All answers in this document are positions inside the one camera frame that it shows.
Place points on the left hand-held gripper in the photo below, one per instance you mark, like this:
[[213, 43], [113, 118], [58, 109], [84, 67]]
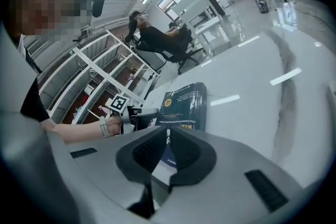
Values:
[[120, 103]]

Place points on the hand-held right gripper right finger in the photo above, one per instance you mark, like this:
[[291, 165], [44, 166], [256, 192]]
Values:
[[223, 191]]

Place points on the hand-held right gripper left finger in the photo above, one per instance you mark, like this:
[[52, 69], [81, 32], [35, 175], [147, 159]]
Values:
[[92, 165]]

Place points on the dark blue book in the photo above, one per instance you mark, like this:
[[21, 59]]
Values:
[[183, 102]]

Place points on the person's left forearm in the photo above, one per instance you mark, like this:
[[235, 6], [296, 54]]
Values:
[[76, 132]]

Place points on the person's left hand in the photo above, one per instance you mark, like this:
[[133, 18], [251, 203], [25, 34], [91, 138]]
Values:
[[115, 126]]

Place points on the beige watch band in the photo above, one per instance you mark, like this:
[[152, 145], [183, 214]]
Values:
[[105, 127]]

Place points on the black office chair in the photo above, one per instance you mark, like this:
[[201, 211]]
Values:
[[183, 56]]

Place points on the narrow white metal shelving unit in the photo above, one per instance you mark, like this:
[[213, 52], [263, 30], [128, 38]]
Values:
[[118, 39]]

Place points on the wide white metal shelving unit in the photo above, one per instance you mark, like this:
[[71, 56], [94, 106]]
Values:
[[60, 91]]

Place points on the person's face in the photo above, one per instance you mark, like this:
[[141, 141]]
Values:
[[50, 0]]

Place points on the black mesh bin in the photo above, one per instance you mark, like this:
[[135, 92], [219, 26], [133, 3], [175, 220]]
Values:
[[261, 6]]

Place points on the black head-worn camera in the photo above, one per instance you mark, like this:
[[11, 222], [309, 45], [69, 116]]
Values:
[[99, 0]]

